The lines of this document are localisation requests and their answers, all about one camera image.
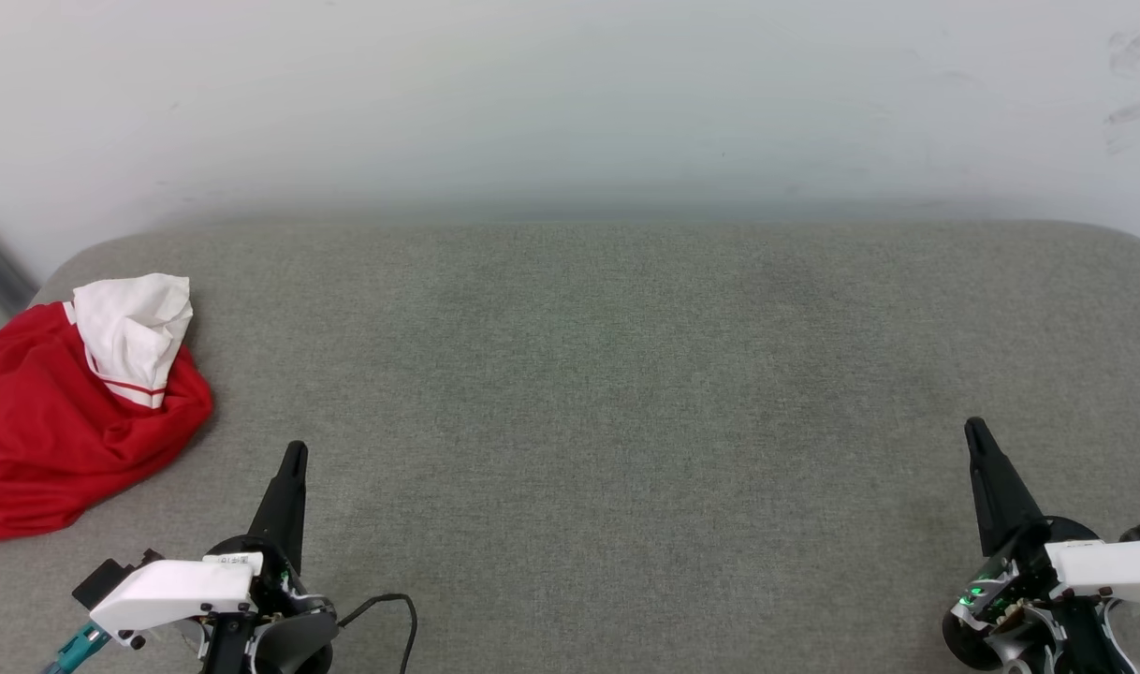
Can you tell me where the red and white garment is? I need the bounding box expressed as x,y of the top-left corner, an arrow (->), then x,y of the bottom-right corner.
0,273 -> 215,542

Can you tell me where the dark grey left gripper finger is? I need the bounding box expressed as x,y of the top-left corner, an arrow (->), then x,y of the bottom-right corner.
248,441 -> 309,574

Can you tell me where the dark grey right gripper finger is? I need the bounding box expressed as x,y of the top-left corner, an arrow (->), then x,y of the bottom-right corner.
964,418 -> 1048,558

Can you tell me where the teal cable connector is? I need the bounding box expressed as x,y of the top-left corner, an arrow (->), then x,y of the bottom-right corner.
41,623 -> 112,674

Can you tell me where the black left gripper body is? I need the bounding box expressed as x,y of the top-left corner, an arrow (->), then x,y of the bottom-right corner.
201,535 -> 337,674

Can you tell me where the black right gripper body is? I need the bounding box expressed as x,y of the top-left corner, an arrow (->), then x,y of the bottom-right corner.
943,517 -> 1133,674

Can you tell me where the thin black cable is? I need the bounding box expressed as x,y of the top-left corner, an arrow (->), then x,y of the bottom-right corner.
336,593 -> 418,674

